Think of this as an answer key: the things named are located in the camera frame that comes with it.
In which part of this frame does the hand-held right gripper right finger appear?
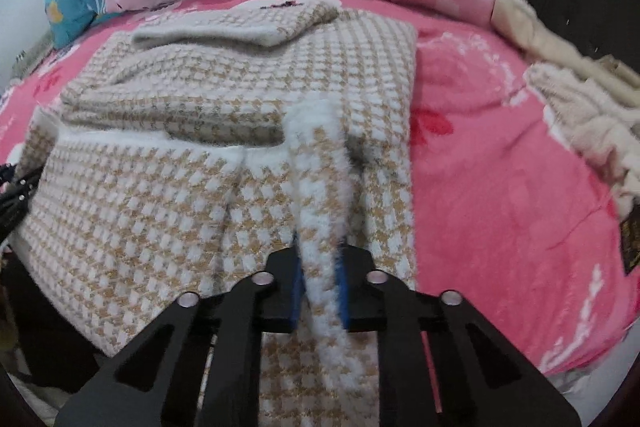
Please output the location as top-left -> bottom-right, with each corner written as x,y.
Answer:
336,244 -> 583,427

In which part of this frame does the pink floral bed blanket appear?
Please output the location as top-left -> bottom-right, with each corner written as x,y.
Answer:
0,0 -> 640,378

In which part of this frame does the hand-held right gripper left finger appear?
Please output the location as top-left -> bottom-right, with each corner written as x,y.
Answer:
54,232 -> 304,427

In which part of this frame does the grey lace cloth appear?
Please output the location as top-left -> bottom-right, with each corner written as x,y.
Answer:
10,29 -> 56,80

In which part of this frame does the cream fluffy garment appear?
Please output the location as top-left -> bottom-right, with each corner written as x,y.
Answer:
524,62 -> 640,215

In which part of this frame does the beige white houndstooth coat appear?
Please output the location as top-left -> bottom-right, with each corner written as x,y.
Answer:
10,0 -> 421,427

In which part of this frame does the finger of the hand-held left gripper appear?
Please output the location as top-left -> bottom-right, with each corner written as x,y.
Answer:
0,163 -> 45,253

